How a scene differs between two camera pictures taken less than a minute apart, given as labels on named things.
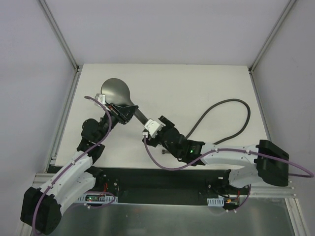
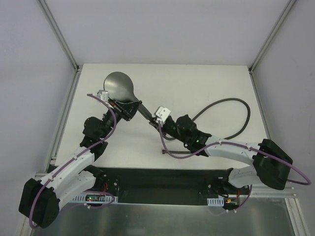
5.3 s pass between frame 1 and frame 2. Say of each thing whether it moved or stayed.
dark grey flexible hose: moved
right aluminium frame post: stayed
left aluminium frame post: stayed
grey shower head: moved
